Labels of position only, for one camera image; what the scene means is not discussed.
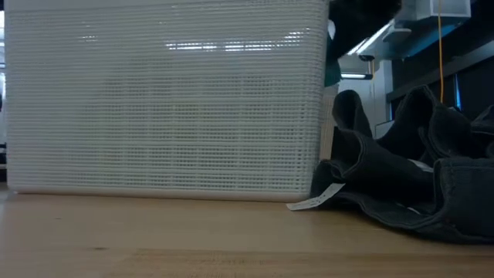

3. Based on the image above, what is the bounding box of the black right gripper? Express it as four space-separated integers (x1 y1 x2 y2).
327 0 403 61

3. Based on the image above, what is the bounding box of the teal garment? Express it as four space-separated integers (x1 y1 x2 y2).
323 33 343 88

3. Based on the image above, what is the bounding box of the white ceiling light fixture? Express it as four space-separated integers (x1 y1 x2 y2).
339 22 394 80

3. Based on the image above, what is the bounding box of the white perforated plastic bin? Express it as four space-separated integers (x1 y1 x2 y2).
319 84 340 162
3 0 330 203

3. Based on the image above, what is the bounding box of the black shelf unit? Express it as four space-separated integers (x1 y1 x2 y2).
385 0 494 120

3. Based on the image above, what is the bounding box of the black jeans white label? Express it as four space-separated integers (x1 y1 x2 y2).
285 84 494 245

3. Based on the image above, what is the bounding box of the thin yellow cable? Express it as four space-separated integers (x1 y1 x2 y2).
437 0 445 104

